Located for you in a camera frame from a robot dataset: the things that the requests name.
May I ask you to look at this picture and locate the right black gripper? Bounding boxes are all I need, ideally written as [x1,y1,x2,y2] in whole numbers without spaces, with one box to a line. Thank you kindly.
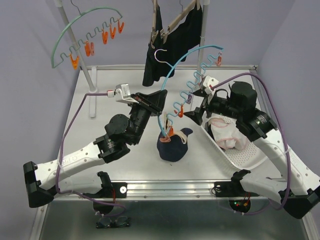
[182,88,243,125]

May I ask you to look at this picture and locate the white clothes rack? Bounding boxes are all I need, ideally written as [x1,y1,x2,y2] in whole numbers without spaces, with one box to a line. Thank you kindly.
[53,0,210,118]

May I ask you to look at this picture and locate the aluminium mounting rail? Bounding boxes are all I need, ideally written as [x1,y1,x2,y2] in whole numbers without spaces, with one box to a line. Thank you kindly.
[59,174,309,201]

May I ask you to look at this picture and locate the black eyeglasses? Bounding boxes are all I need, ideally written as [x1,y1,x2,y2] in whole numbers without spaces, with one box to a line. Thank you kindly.
[95,217,131,229]

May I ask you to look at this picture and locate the navy underwear beige waistband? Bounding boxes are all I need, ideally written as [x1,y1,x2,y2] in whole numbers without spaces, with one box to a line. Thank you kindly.
[156,127,194,163]

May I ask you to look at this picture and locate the black shorts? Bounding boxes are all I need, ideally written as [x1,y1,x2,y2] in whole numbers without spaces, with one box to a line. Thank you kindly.
[156,6,203,66]
[142,33,162,87]

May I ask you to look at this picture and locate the pink plastic bag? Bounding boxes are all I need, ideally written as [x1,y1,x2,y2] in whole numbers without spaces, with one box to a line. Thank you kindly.
[207,117,249,151]

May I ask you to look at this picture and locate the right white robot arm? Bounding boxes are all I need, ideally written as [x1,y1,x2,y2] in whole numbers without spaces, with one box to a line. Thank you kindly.
[184,81,320,219]

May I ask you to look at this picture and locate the blue clip hanger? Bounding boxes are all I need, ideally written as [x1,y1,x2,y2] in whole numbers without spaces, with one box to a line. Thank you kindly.
[154,44,225,143]

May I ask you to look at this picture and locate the left black shorts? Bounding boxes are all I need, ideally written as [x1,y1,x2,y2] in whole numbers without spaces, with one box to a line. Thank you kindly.
[142,33,162,87]

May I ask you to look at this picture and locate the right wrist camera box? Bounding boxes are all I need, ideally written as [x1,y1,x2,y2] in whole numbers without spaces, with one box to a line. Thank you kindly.
[199,75,220,95]

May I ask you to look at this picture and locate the right black shorts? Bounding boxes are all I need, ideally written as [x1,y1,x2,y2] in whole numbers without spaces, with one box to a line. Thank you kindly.
[156,6,203,66]

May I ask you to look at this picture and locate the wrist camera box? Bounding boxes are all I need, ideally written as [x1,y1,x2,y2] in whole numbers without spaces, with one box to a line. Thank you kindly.
[107,83,137,104]
[199,75,220,95]

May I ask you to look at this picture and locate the white perforated plastic basket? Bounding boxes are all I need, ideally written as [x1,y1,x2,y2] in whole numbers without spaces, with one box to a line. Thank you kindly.
[201,113,267,171]

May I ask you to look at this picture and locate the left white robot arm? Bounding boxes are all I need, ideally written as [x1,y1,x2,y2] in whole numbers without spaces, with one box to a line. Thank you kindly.
[23,87,168,208]

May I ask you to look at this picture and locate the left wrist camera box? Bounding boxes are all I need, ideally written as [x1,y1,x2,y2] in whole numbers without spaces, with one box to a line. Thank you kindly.
[107,83,137,104]

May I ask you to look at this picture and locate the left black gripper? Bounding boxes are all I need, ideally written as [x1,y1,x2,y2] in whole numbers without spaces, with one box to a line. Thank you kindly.
[126,89,167,146]

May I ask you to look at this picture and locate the right wooden trouser hanger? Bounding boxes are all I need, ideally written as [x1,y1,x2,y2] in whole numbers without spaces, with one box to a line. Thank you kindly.
[160,0,201,44]

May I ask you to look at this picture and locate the green clip hanger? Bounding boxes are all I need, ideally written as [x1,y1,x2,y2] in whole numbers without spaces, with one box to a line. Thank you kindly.
[51,0,125,71]

